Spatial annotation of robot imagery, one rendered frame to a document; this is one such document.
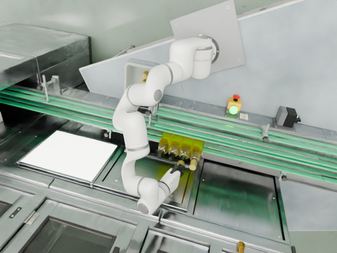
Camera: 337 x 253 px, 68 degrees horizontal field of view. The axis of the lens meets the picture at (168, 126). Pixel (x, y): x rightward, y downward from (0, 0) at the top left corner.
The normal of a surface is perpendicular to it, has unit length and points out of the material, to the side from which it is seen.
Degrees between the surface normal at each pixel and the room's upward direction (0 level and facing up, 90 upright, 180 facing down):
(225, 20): 3
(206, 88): 0
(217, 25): 3
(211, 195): 91
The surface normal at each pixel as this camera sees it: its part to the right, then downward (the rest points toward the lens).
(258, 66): -0.25, 0.50
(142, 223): 0.11, -0.84
